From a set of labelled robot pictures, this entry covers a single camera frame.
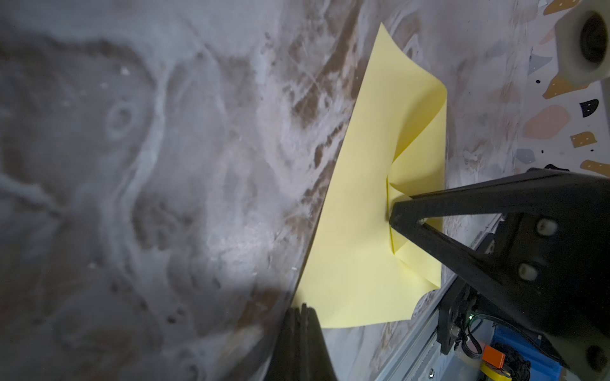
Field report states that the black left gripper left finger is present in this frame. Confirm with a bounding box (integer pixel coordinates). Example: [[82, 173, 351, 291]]
[[264, 308, 301, 381]]

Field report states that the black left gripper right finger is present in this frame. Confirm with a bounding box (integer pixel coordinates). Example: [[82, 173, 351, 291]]
[[301, 304, 338, 381]]

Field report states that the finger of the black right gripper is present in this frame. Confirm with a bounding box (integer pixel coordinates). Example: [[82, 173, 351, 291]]
[[389, 169, 609, 380]]

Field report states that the yellow square paper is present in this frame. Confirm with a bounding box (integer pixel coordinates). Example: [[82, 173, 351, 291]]
[[293, 27, 447, 329]]

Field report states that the aluminium mounting rail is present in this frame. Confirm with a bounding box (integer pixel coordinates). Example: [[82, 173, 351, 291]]
[[373, 213, 506, 381]]

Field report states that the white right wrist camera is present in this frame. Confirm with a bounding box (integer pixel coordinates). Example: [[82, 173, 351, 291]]
[[555, 1, 609, 87]]

